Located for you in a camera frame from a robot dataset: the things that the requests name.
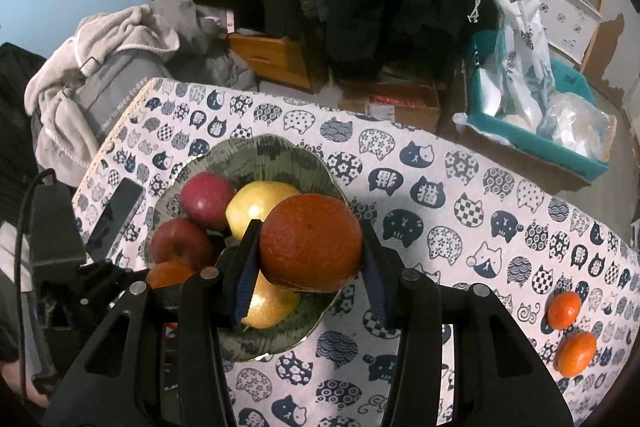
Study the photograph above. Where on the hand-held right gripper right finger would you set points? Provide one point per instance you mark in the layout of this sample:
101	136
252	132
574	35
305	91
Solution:
375	282

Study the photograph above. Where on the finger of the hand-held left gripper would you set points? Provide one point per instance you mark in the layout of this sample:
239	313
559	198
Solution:
117	279

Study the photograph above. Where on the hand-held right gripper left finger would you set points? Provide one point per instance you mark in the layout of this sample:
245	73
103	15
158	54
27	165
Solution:
247	277

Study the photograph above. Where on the orange tangerine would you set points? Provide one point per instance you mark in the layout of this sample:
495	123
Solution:
564	309
576	353
165	276
310	244

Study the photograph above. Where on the green pear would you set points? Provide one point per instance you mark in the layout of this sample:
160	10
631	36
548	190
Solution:
250	207

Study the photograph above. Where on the red apple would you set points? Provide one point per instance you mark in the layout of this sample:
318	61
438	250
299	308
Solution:
205	199
180	244

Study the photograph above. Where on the green glass fluted plate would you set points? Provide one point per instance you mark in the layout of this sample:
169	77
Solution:
260	157

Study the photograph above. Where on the person's left hand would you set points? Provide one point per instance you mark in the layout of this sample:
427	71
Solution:
15	374

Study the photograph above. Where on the black smartphone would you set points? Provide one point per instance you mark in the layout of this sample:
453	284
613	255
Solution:
115	217

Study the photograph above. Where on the cat print tablecloth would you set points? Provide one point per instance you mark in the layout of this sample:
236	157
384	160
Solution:
450	217

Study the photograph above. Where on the black jacket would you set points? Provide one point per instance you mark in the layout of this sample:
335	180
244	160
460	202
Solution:
17	132

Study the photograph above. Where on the beige hoodie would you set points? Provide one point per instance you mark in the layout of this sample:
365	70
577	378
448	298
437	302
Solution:
55	92

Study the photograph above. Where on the grey garment with lettering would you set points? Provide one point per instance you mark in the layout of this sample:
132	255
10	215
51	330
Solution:
120	82

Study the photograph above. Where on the cardboard box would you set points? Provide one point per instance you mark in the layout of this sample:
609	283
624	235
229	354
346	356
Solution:
400	102

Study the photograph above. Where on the teal storage box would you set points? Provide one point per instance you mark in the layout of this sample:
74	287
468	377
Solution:
525	139

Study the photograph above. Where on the wooden drawer unit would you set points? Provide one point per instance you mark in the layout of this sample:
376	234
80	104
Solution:
275	57

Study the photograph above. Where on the clear plastic bag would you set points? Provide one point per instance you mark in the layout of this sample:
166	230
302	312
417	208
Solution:
575	124

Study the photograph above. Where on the white printed plastic bag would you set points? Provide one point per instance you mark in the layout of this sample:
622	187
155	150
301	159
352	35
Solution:
520	32

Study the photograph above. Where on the white patterned storage box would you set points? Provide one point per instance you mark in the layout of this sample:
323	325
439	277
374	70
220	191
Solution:
570	22

